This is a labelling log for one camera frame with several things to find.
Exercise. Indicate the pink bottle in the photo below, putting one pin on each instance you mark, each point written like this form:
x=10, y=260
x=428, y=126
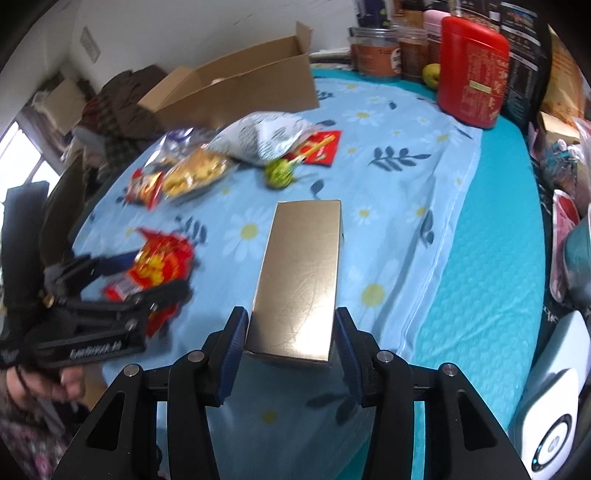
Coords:
x=432, y=24

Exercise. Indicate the white patterned snack bag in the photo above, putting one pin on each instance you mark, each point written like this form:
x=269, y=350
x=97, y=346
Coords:
x=261, y=137

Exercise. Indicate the brown jacket pile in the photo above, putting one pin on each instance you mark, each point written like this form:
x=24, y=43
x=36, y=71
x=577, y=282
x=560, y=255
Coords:
x=114, y=118

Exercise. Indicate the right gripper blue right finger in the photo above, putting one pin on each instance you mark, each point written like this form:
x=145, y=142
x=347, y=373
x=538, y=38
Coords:
x=349, y=341

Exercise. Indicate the white round device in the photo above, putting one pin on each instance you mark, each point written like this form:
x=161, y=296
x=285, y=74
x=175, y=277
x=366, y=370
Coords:
x=543, y=428

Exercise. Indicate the green yellow fruit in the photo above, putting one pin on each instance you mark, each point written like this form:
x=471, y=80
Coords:
x=431, y=75

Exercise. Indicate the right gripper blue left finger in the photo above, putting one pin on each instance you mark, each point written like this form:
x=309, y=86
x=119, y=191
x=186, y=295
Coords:
x=228, y=352

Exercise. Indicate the person's left hand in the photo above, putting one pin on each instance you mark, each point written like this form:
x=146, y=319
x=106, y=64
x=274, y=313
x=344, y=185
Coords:
x=24, y=386

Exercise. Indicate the gold rectangular box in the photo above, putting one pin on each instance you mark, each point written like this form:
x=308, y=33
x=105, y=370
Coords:
x=294, y=306

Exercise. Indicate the yellow waffle snack packet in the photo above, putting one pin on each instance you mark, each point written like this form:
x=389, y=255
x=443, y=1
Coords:
x=198, y=170

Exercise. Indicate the black foil pouch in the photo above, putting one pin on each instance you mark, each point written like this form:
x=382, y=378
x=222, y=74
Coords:
x=530, y=52

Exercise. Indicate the red plastic canister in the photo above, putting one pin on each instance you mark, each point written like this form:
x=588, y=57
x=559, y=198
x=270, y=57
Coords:
x=474, y=61

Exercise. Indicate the small red snack packet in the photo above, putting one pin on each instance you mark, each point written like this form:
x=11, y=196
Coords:
x=144, y=188

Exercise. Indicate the large red snack packet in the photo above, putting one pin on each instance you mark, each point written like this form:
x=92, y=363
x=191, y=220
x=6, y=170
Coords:
x=164, y=257

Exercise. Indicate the red green sachet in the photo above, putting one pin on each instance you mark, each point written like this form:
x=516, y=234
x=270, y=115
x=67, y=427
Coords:
x=319, y=149

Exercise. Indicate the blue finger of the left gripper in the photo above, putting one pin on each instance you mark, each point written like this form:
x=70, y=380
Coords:
x=157, y=297
x=74, y=275

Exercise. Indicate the open cardboard box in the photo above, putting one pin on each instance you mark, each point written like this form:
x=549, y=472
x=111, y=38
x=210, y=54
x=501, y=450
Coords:
x=270, y=76

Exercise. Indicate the red spice jar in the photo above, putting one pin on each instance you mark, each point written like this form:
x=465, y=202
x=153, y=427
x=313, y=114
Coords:
x=376, y=52

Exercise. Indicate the purple silver snack packet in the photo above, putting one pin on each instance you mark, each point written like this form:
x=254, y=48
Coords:
x=176, y=144

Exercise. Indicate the blue floral tablecloth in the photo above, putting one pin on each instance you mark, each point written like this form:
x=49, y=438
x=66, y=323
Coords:
x=373, y=233

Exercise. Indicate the purple label clear jar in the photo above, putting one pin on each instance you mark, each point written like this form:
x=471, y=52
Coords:
x=373, y=13

